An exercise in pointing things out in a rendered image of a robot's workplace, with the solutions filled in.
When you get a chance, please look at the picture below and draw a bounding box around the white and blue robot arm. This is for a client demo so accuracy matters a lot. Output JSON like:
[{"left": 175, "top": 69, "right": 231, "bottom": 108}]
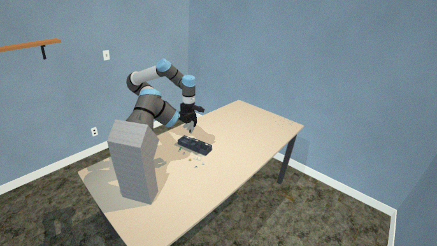
[{"left": 126, "top": 59, "right": 196, "bottom": 131}]

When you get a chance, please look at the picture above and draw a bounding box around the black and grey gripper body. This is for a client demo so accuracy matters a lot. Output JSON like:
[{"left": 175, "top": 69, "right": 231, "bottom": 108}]
[{"left": 179, "top": 102, "right": 196, "bottom": 124}]

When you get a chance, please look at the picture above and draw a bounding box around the dark grey rack of bins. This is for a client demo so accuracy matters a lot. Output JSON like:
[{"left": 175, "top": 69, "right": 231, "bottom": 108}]
[{"left": 178, "top": 135, "right": 212, "bottom": 156}]

